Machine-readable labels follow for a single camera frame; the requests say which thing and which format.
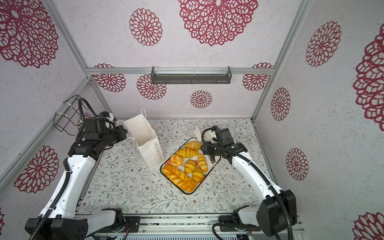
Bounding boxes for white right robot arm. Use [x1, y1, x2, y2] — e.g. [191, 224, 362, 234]
[201, 126, 297, 240]

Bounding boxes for strawberry print rectangular tray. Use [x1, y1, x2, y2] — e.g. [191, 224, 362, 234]
[160, 138, 221, 195]

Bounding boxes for oblong striped fake bread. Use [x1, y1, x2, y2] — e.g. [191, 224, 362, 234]
[198, 154, 208, 173]

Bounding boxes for left round fake bun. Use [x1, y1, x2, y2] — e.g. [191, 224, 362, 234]
[169, 154, 184, 167]

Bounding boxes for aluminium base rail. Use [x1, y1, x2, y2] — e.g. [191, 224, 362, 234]
[87, 214, 275, 240]

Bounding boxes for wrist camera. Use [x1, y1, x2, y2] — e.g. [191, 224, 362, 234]
[211, 128, 234, 147]
[99, 111, 116, 122]

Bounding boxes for black overhead light bar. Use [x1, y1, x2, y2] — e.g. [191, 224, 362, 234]
[150, 67, 233, 85]

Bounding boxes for long braided fake bread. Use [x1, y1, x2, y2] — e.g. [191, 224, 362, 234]
[162, 165, 197, 192]

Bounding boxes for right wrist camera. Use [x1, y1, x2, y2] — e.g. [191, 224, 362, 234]
[211, 128, 234, 147]

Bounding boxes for white paper gift bag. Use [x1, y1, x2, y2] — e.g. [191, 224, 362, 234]
[117, 109, 165, 170]

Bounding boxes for middle fake croissant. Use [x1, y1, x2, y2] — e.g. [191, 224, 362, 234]
[176, 147, 200, 159]

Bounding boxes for white slotted serving tongs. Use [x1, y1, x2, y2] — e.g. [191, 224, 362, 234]
[194, 127, 202, 142]

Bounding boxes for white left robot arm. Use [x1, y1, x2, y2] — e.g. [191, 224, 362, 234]
[25, 98, 128, 240]

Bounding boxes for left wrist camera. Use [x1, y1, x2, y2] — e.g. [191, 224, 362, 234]
[99, 111, 116, 122]

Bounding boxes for top fake croissant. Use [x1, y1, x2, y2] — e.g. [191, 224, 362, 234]
[185, 140, 203, 151]

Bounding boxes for striped fake bun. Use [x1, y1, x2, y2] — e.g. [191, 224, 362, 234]
[192, 168, 205, 184]
[184, 160, 196, 174]

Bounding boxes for black wire wall basket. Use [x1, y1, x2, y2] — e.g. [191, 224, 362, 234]
[52, 95, 81, 136]

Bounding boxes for fake croissant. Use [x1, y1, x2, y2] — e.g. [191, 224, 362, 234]
[176, 147, 200, 159]
[185, 140, 203, 151]

